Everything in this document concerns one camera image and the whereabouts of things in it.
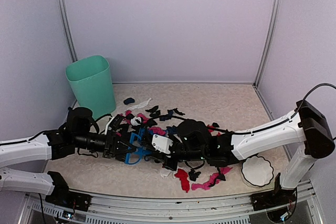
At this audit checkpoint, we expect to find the white paper scrap front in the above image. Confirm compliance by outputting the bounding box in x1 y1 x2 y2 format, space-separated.
159 169 173 178

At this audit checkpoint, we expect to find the navy paper scrap far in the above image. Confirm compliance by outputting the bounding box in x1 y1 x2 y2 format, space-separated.
123 98 135 105

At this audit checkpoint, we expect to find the white paper scrap far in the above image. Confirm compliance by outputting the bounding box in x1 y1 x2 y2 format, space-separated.
128 98 152 111

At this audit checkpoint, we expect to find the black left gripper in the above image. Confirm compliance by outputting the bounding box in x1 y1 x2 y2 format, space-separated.
73 130 136 158

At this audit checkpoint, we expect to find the white paper scrap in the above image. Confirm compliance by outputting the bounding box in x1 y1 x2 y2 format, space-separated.
128 98 152 111
159 169 173 178

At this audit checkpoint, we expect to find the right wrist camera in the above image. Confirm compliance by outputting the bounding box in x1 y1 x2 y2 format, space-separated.
152 134 173 155

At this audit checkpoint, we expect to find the long pink paper scrap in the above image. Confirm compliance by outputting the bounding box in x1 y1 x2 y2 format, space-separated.
191 167 233 191

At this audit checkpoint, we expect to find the blue hand brush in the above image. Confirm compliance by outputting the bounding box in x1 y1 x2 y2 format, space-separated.
124 130 153 165

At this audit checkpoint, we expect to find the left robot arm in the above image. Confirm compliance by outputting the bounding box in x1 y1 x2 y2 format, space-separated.
1 107 123 206

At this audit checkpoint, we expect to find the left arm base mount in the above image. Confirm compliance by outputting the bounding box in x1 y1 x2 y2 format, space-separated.
45 171 91 212

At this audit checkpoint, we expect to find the small black scrap front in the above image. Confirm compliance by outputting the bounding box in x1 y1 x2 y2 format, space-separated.
188 169 201 182

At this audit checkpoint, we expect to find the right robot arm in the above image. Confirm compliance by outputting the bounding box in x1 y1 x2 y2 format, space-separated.
158 100 335 205

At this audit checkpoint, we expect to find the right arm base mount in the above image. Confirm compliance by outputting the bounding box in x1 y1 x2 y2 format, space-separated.
250 173 297 211

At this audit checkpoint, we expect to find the teal plastic waste bin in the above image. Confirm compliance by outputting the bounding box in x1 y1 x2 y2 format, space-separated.
65 55 116 119

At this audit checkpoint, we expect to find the red paper scrap front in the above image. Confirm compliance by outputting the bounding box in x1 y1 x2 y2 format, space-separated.
174 168 190 193

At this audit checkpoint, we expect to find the white scalloped bowl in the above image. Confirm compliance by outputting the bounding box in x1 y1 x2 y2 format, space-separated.
241 156 274 188

